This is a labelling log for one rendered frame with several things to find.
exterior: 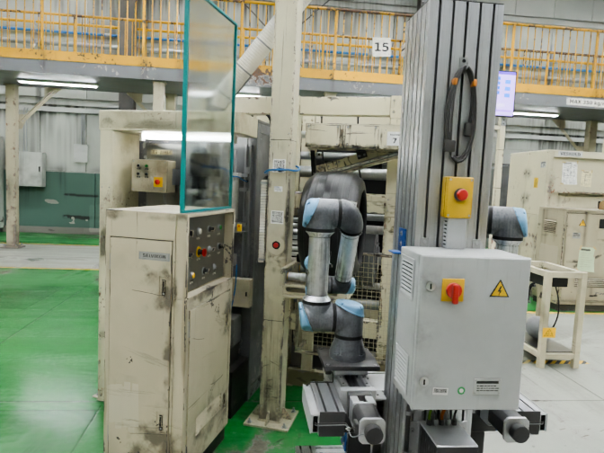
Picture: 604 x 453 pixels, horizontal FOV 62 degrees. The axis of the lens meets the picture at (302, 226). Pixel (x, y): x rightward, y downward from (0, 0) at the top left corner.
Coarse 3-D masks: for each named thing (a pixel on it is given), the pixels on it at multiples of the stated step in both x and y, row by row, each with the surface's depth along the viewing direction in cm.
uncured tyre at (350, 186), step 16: (320, 176) 272; (336, 176) 271; (352, 176) 271; (304, 192) 268; (320, 192) 262; (336, 192) 261; (352, 192) 261; (304, 208) 261; (304, 240) 261; (336, 240) 256; (304, 256) 266; (336, 256) 260; (352, 272) 274
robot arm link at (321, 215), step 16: (320, 208) 196; (336, 208) 196; (304, 224) 198; (320, 224) 196; (336, 224) 198; (320, 240) 198; (320, 256) 198; (320, 272) 199; (320, 288) 200; (304, 304) 201; (320, 304) 198; (304, 320) 199; (320, 320) 199
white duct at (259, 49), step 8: (304, 0) 301; (304, 8) 306; (272, 24) 305; (264, 32) 307; (272, 32) 306; (256, 40) 309; (264, 40) 307; (272, 40) 308; (248, 48) 312; (256, 48) 309; (264, 48) 309; (272, 48) 313; (248, 56) 310; (256, 56) 310; (264, 56) 313; (240, 64) 312; (248, 64) 311; (256, 64) 313; (240, 72) 313; (248, 72) 314; (240, 80) 315
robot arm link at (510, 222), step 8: (496, 208) 201; (504, 208) 201; (512, 208) 200; (520, 208) 200; (496, 216) 199; (504, 216) 198; (512, 216) 197; (520, 216) 196; (488, 224) 200; (496, 224) 199; (504, 224) 198; (512, 224) 197; (520, 224) 196; (488, 232) 202; (496, 232) 201; (504, 232) 198; (512, 232) 197; (520, 232) 197; (496, 240) 201; (504, 240) 198; (512, 240) 197; (520, 240) 198; (496, 248) 203; (504, 248) 200; (512, 248) 199
